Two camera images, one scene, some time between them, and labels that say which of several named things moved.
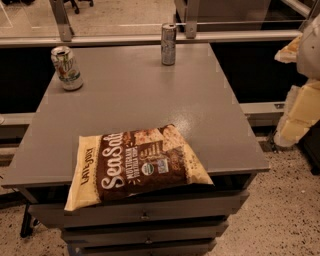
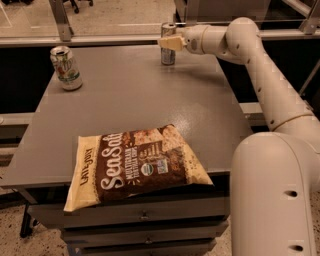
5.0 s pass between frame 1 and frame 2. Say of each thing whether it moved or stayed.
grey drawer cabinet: stayed
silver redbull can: stayed
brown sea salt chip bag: stayed
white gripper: moved
